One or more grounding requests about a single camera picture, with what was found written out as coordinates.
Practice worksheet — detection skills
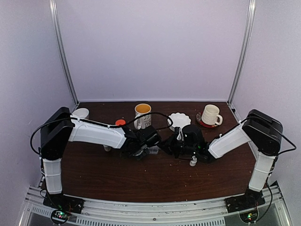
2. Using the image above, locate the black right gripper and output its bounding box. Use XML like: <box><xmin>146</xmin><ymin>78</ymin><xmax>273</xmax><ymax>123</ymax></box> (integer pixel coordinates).
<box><xmin>158</xmin><ymin>133</ymin><xmax>197</xmax><ymax>159</ymax></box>

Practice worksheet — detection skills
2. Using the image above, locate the clear plastic pill organizer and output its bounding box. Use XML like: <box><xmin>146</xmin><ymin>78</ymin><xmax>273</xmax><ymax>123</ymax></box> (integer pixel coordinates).
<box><xmin>147</xmin><ymin>146</ymin><xmax>159</xmax><ymax>155</ymax></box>

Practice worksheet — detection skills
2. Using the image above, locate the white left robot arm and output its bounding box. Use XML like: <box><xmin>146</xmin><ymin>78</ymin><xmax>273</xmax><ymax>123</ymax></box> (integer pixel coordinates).
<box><xmin>40</xmin><ymin>107</ymin><xmax>161</xmax><ymax>209</ymax></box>

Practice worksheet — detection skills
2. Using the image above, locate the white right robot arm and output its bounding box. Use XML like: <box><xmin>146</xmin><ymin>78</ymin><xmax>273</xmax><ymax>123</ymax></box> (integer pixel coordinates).
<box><xmin>159</xmin><ymin>109</ymin><xmax>283</xmax><ymax>208</ymax></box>

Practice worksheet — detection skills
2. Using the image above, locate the yellow-lined patterned mug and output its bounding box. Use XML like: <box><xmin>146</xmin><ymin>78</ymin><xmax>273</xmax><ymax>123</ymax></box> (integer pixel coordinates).
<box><xmin>134</xmin><ymin>103</ymin><xmax>151</xmax><ymax>129</ymax></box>

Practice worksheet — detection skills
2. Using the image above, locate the small white bottle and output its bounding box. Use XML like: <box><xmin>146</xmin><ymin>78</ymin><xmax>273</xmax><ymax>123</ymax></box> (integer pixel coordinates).
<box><xmin>103</xmin><ymin>145</ymin><xmax>112</xmax><ymax>152</ymax></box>
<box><xmin>190</xmin><ymin>156</ymin><xmax>198</xmax><ymax>167</ymax></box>

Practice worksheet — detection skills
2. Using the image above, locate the white scalloped dish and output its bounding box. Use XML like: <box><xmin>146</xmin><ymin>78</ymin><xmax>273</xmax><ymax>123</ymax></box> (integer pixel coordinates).
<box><xmin>167</xmin><ymin>113</ymin><xmax>191</xmax><ymax>131</ymax></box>

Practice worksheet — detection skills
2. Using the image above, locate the red saucer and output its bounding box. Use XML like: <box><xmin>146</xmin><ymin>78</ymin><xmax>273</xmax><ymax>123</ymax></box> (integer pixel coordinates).
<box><xmin>196</xmin><ymin>112</ymin><xmax>219</xmax><ymax>129</ymax></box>

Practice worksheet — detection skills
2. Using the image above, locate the orange pill bottle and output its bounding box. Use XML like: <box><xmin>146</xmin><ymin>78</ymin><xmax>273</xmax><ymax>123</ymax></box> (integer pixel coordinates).
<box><xmin>115</xmin><ymin>119</ymin><xmax>127</xmax><ymax>126</ymax></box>

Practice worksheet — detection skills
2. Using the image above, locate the white ribbed cup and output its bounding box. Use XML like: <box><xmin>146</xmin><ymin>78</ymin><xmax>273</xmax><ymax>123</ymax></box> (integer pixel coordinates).
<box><xmin>201</xmin><ymin>104</ymin><xmax>223</xmax><ymax>126</ymax></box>

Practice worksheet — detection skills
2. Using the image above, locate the white ceramic bowl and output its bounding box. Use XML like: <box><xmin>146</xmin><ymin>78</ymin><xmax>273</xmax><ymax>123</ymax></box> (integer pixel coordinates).
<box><xmin>72</xmin><ymin>108</ymin><xmax>90</xmax><ymax>119</ymax></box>

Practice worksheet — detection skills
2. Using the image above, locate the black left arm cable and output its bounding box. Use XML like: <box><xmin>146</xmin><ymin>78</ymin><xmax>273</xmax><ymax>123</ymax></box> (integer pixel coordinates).
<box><xmin>30</xmin><ymin>112</ymin><xmax>174</xmax><ymax>156</ymax></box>

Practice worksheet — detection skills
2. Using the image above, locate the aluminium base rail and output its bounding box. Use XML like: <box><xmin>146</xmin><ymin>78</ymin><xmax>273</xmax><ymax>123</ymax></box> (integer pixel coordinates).
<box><xmin>19</xmin><ymin>184</ymin><xmax>287</xmax><ymax>226</ymax></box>

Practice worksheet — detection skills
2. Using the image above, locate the aluminium frame post left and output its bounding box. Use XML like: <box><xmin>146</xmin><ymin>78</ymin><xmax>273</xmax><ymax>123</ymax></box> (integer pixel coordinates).
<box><xmin>49</xmin><ymin>0</ymin><xmax>79</xmax><ymax>107</ymax></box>

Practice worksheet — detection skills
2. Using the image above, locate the aluminium frame post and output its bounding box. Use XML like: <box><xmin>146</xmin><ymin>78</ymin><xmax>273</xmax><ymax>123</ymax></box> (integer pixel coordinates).
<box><xmin>227</xmin><ymin>0</ymin><xmax>256</xmax><ymax>106</ymax></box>
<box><xmin>49</xmin><ymin>0</ymin><xmax>79</xmax><ymax>107</ymax></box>

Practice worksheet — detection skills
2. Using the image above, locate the aluminium frame post right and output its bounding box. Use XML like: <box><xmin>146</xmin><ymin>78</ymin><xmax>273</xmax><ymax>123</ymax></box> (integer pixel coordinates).
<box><xmin>227</xmin><ymin>0</ymin><xmax>256</xmax><ymax>106</ymax></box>

